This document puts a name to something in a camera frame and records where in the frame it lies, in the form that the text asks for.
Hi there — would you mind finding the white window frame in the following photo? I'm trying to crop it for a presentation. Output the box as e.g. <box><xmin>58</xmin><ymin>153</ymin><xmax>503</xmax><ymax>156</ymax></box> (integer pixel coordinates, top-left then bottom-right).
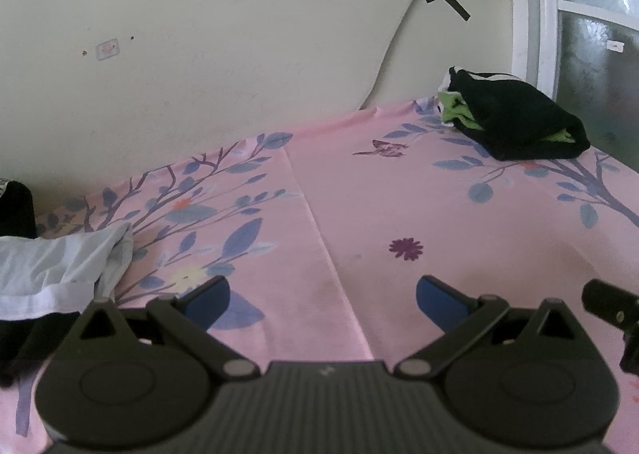
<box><xmin>511</xmin><ymin>0</ymin><xmax>638</xmax><ymax>103</ymax></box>

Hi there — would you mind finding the grey wall cable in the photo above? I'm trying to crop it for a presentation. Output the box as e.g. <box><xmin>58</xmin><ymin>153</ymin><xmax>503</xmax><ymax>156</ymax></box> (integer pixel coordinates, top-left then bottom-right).
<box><xmin>358</xmin><ymin>0</ymin><xmax>426</xmax><ymax>111</ymax></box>

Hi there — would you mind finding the green black small garment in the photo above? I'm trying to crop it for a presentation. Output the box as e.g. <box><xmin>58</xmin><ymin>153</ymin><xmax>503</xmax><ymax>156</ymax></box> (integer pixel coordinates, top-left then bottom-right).
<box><xmin>438</xmin><ymin>67</ymin><xmax>590</xmax><ymax>161</ymax></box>

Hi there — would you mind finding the white cloth garment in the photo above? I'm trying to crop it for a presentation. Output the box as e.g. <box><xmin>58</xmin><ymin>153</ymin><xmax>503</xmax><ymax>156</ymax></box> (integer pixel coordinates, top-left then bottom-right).
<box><xmin>20</xmin><ymin>222</ymin><xmax>133</xmax><ymax>317</ymax></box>

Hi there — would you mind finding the pink floral bed sheet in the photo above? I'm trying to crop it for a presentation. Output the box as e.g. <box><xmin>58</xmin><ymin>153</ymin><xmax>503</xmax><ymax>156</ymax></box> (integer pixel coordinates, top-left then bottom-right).
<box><xmin>0</xmin><ymin>94</ymin><xmax>639</xmax><ymax>454</ymax></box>

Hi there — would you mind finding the black garment at left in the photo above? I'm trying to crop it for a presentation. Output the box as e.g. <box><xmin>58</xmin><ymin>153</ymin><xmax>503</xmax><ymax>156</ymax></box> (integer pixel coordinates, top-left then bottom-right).
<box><xmin>1</xmin><ymin>179</ymin><xmax>79</xmax><ymax>388</ymax></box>

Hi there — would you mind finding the small wall sticker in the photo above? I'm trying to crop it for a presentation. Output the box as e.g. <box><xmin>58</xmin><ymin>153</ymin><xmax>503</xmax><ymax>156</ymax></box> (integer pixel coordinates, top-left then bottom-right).
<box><xmin>95</xmin><ymin>39</ymin><xmax>120</xmax><ymax>61</ymax></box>

